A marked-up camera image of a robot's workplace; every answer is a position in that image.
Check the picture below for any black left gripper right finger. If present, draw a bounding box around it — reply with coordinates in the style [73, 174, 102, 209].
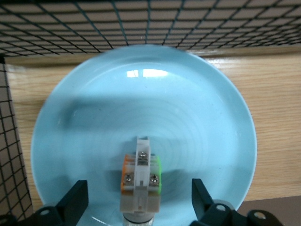
[191, 178, 283, 226]

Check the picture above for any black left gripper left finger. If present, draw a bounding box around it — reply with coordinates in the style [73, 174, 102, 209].
[0, 179, 89, 226]

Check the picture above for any white orange green connector block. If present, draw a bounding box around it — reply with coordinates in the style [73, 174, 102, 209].
[119, 136, 163, 226]

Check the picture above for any light blue round plate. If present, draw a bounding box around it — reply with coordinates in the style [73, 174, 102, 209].
[30, 44, 257, 226]

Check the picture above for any black wire rack wooden shelf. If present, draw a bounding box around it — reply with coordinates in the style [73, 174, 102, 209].
[0, 0, 301, 218]

